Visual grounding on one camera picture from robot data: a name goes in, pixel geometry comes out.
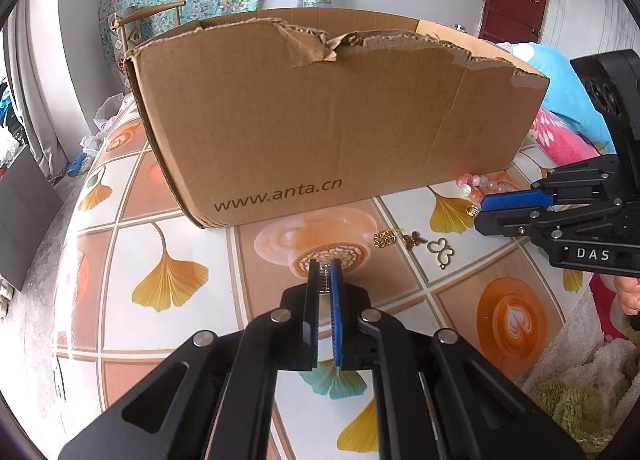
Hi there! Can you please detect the blue plush pillow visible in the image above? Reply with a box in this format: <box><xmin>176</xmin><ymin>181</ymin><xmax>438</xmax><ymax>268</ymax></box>
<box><xmin>510</xmin><ymin>42</ymin><xmax>618</xmax><ymax>151</ymax></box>

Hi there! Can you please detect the brown cardboard box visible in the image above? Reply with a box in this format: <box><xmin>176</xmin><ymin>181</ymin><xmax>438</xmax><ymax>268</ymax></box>
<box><xmin>124</xmin><ymin>7</ymin><xmax>551</xmax><ymax>231</ymax></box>

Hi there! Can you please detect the ginkgo print tablecloth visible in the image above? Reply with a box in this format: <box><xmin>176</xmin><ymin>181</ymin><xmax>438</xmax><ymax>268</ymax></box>
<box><xmin>50</xmin><ymin>105</ymin><xmax>601</xmax><ymax>460</ymax></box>

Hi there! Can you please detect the blue slipper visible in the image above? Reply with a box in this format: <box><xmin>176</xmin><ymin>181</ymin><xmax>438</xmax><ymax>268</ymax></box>
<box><xmin>66</xmin><ymin>153</ymin><xmax>91</xmax><ymax>178</ymax></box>

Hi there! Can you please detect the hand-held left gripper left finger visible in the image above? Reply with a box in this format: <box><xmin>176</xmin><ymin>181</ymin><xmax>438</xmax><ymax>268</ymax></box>
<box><xmin>57</xmin><ymin>260</ymin><xmax>321</xmax><ymax>460</ymax></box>

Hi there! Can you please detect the gold butterfly charm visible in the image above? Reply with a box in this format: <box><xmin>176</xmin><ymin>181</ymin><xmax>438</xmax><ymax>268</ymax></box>
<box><xmin>427</xmin><ymin>237</ymin><xmax>456</xmax><ymax>271</ymax></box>

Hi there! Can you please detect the white plastic bag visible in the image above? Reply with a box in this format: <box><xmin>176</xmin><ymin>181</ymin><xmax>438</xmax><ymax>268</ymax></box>
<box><xmin>80</xmin><ymin>93</ymin><xmax>132</xmax><ymax>151</ymax></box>

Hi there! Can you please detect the pile of clothes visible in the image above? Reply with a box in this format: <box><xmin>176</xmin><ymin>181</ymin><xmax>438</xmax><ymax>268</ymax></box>
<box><xmin>0</xmin><ymin>83</ymin><xmax>26</xmax><ymax>176</ymax></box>

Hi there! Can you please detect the pink floral blanket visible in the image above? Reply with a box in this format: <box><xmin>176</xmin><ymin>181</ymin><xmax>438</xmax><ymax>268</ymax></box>
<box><xmin>522</xmin><ymin>108</ymin><xmax>640</xmax><ymax>341</ymax></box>

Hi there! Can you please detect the wooden chair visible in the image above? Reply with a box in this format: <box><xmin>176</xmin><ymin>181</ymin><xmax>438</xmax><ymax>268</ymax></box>
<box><xmin>107</xmin><ymin>0</ymin><xmax>187</xmax><ymax>91</ymax></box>

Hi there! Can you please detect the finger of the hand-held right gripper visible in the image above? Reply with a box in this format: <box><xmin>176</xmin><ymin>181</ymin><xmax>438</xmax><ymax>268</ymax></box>
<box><xmin>480</xmin><ymin>155</ymin><xmax>626</xmax><ymax>213</ymax></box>
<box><xmin>474</xmin><ymin>199</ymin><xmax>640</xmax><ymax>247</ymax></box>

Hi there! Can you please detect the white and green fleece clothing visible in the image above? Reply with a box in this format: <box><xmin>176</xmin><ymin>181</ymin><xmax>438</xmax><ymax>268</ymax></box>
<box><xmin>520</xmin><ymin>313</ymin><xmax>640</xmax><ymax>456</ymax></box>

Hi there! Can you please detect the black board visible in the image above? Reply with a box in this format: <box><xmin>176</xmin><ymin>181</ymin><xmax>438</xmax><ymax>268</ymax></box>
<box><xmin>0</xmin><ymin>144</ymin><xmax>63</xmax><ymax>293</ymax></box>

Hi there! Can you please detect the person's right hand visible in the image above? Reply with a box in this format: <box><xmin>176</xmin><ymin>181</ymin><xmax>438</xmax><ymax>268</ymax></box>
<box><xmin>612</xmin><ymin>274</ymin><xmax>640</xmax><ymax>317</ymax></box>

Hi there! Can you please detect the white panelled door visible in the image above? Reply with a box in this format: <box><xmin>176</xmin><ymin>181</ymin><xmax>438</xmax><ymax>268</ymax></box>
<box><xmin>542</xmin><ymin>0</ymin><xmax>640</xmax><ymax>61</ymax></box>

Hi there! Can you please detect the grey curtain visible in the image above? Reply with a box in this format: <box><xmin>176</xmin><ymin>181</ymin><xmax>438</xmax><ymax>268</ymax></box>
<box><xmin>0</xmin><ymin>5</ymin><xmax>71</xmax><ymax>186</ymax></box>

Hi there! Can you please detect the pink bead bracelet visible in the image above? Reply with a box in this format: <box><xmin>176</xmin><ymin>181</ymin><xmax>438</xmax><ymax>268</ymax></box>
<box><xmin>452</xmin><ymin>173</ymin><xmax>511</xmax><ymax>201</ymax></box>

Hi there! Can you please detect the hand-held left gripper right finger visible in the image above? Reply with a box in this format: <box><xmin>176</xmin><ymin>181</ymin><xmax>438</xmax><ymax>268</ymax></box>
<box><xmin>327</xmin><ymin>260</ymin><xmax>586</xmax><ymax>460</ymax></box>

